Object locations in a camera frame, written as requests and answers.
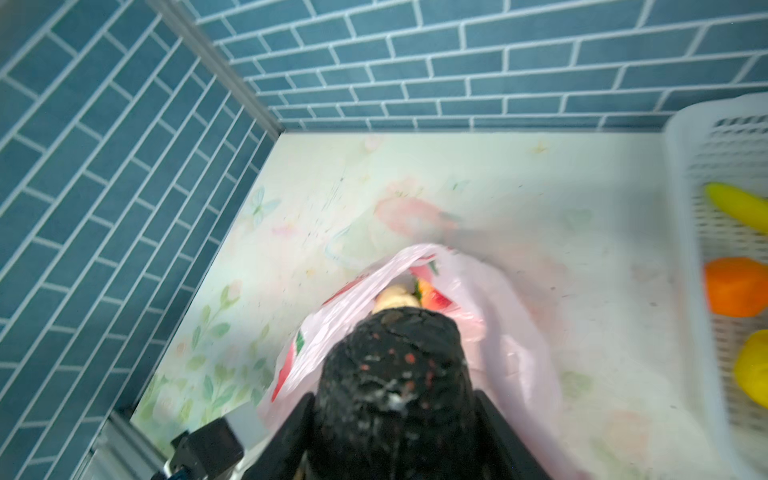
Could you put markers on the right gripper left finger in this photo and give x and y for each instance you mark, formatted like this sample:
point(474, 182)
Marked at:
point(283, 456)

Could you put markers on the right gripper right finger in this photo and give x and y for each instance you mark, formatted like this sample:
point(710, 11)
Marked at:
point(503, 455)

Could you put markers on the yellow banana in basket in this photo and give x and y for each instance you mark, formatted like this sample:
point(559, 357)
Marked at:
point(746, 208)

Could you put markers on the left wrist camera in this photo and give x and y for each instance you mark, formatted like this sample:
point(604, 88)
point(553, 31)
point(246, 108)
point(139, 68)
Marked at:
point(211, 452)

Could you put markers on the pink plastic bag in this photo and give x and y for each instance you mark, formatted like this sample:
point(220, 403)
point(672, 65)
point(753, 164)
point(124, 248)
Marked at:
point(508, 357)

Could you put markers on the dark avocado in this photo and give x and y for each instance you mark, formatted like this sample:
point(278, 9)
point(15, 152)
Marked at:
point(395, 401)

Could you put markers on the white garlic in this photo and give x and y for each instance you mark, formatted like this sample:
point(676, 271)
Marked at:
point(395, 296)

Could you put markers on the orange fruit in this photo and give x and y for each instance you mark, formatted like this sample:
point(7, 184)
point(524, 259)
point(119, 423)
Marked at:
point(736, 286)

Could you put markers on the white plastic basket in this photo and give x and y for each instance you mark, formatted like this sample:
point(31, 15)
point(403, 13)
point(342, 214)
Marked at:
point(716, 164)

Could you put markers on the red white peach in bag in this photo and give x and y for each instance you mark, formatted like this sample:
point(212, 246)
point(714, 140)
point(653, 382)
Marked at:
point(430, 298)

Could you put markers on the yellow lemon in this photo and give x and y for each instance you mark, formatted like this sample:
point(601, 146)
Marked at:
point(750, 368)

